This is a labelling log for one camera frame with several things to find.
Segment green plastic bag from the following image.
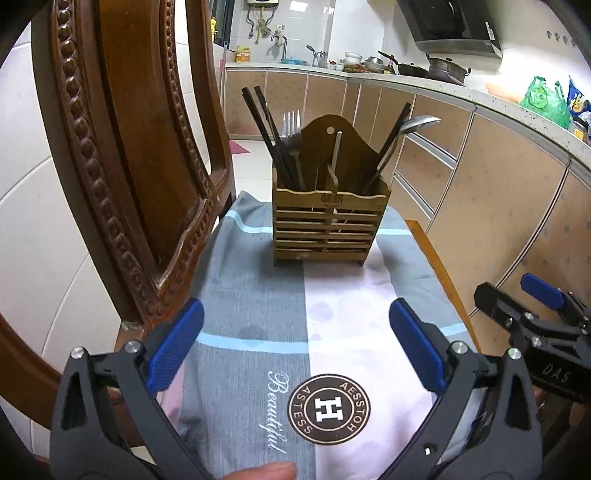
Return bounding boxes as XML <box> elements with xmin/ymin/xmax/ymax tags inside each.
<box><xmin>521</xmin><ymin>76</ymin><xmax>571</xmax><ymax>129</ymax></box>

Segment speckled kitchen countertop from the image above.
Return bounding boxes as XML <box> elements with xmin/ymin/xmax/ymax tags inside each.
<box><xmin>225</xmin><ymin>62</ymin><xmax>591</xmax><ymax>162</ymax></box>

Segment black range hood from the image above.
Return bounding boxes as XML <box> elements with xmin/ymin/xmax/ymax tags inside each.
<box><xmin>398</xmin><ymin>0</ymin><xmax>503</xmax><ymax>58</ymax></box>

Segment steel ladle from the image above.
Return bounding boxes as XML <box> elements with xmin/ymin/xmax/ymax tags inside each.
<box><xmin>365</xmin><ymin>115</ymin><xmax>441</xmax><ymax>195</ymax></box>

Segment steel cooking pot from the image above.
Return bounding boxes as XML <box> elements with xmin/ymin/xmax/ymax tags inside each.
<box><xmin>426</xmin><ymin>55</ymin><xmax>472</xmax><ymax>83</ymax></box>

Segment wooden utensil holder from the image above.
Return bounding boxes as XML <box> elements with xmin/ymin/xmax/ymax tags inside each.
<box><xmin>271</xmin><ymin>114</ymin><xmax>391</xmax><ymax>267</ymax></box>

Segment person's left hand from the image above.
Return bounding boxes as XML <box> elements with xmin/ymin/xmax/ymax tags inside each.
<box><xmin>216</xmin><ymin>462</ymin><xmax>298</xmax><ymax>480</ymax></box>

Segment pink mop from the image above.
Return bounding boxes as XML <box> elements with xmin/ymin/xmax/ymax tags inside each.
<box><xmin>221</xmin><ymin>41</ymin><xmax>250</xmax><ymax>155</ymax></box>

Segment kitchen base cabinets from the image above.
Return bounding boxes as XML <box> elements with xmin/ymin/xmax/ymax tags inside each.
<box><xmin>224</xmin><ymin>65</ymin><xmax>591</xmax><ymax>370</ymax></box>

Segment blue snack bag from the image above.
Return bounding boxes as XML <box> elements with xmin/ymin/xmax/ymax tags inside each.
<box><xmin>567</xmin><ymin>76</ymin><xmax>591</xmax><ymax>121</ymax></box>

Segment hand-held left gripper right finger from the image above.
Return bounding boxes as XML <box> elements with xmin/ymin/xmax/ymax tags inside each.
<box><xmin>383</xmin><ymin>298</ymin><xmax>543</xmax><ymax>480</ymax></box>

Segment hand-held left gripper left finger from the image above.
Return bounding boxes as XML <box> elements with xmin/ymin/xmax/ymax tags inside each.
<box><xmin>51</xmin><ymin>298</ymin><xmax>213</xmax><ymax>480</ymax></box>

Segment black chopstick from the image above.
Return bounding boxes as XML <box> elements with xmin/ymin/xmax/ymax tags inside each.
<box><xmin>253</xmin><ymin>86</ymin><xmax>306</xmax><ymax>191</ymax></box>
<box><xmin>360</xmin><ymin>102</ymin><xmax>413</xmax><ymax>195</ymax></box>
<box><xmin>241</xmin><ymin>88</ymin><xmax>296</xmax><ymax>191</ymax></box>

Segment grey and pink cloth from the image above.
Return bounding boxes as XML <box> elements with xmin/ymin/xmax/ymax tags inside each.
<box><xmin>154</xmin><ymin>191</ymin><xmax>481</xmax><ymax>480</ymax></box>

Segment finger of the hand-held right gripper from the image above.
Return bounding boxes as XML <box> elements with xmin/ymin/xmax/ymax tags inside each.
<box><xmin>473</xmin><ymin>282</ymin><xmax>539</xmax><ymax>334</ymax></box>
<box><xmin>521</xmin><ymin>273</ymin><xmax>591</xmax><ymax>325</ymax></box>

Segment steel fork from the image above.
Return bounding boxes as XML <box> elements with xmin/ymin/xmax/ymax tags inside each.
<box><xmin>281</xmin><ymin>111</ymin><xmax>303</xmax><ymax>185</ymax></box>

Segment black wok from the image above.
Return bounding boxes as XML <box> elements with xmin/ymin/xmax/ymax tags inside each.
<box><xmin>379</xmin><ymin>51</ymin><xmax>428</xmax><ymax>78</ymax></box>

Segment dark window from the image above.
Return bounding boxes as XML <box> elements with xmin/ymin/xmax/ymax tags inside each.
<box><xmin>212</xmin><ymin>0</ymin><xmax>236</xmax><ymax>47</ymax></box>

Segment carved wooden chair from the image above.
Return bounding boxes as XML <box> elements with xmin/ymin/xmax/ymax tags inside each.
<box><xmin>0</xmin><ymin>0</ymin><xmax>236</xmax><ymax>430</ymax></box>

